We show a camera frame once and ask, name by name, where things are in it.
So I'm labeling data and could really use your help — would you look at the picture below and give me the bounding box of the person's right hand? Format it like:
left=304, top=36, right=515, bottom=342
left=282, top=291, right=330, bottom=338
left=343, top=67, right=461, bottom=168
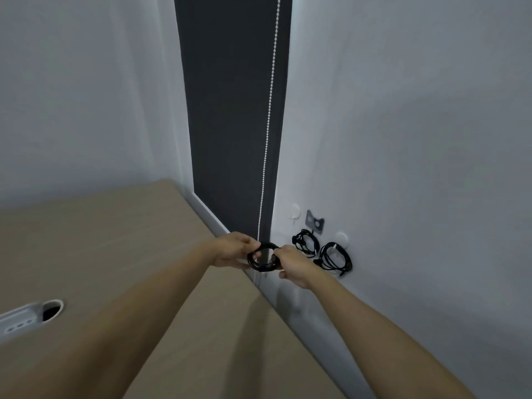
left=272, top=245, right=320, bottom=290

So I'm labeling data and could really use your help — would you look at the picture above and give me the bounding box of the person's left hand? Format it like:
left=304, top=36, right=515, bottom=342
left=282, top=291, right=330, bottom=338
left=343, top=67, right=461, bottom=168
left=211, top=232, right=262, bottom=270

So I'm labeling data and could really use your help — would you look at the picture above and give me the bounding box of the person's right forearm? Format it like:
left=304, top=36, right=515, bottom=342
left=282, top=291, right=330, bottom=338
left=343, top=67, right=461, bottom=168
left=305, top=268, right=476, bottom=399

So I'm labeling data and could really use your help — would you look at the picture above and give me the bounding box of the person's left forearm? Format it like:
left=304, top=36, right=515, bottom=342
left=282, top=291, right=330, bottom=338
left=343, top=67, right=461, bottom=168
left=0, top=237, right=218, bottom=399

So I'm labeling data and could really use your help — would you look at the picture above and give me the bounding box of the dark grey roller blind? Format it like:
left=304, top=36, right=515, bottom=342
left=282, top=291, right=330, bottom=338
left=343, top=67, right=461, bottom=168
left=173, top=0, right=293, bottom=247

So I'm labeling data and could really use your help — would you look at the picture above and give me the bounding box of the white power strip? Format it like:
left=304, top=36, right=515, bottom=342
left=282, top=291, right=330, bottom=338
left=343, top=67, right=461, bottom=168
left=0, top=302, right=46, bottom=344

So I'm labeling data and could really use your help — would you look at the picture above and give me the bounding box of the small black coiled cable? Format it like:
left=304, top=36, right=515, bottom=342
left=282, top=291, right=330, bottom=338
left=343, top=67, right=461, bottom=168
left=291, top=229, right=321, bottom=258

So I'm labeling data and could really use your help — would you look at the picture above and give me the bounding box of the grey metal wall bracket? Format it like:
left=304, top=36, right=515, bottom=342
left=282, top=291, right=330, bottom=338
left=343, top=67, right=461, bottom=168
left=305, top=210, right=325, bottom=234

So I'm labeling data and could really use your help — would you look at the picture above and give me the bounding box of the large black coiled cable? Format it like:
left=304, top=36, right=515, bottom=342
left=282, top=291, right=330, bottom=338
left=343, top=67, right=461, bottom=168
left=314, top=242, right=353, bottom=278

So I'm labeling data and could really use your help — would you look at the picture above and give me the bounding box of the white beaded blind chain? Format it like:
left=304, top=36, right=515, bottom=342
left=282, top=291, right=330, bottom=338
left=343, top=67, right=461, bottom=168
left=256, top=0, right=282, bottom=243

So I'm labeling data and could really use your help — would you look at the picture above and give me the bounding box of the round desk cable grommet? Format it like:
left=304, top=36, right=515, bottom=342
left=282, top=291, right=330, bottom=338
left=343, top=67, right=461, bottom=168
left=42, top=299, right=65, bottom=323

